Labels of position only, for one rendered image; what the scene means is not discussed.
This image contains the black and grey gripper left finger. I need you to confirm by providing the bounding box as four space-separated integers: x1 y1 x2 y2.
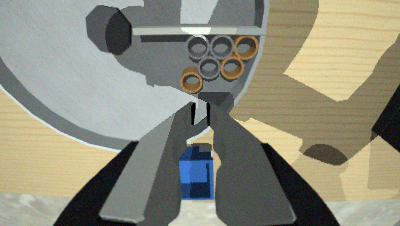
53 101 196 226

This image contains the blue open crate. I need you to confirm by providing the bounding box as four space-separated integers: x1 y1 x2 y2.
179 145 214 200

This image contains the grey metal sleeve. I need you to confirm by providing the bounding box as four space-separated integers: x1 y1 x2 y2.
198 52 221 79
209 34 234 59
185 34 210 59

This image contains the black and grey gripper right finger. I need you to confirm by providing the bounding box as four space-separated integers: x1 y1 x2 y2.
207 102 340 226

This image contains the bronze bushing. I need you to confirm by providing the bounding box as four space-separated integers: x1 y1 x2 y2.
180 67 203 93
220 53 244 79
233 35 259 60

